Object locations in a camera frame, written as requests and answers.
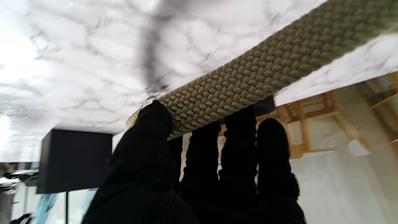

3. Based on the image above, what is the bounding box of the blue white plastic sheet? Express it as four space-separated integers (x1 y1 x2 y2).
34 192 60 224

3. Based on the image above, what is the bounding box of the black belt storage box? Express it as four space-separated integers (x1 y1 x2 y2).
37 129 113 194

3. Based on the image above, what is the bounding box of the printed room scene backdrop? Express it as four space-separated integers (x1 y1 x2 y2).
179 72 398 224

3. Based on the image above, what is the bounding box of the beige braided belt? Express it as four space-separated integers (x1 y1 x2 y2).
126 0 398 140

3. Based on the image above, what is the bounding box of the dark brown braided belt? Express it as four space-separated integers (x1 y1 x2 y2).
253 96 276 117

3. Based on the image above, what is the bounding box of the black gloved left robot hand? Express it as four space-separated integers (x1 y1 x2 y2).
82 100 307 224

